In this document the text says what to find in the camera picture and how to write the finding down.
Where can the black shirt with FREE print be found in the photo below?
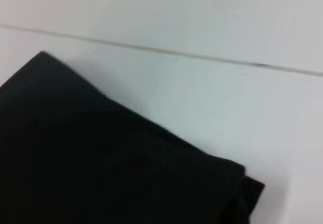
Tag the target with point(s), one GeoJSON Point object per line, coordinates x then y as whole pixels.
{"type": "Point", "coordinates": [101, 171]}

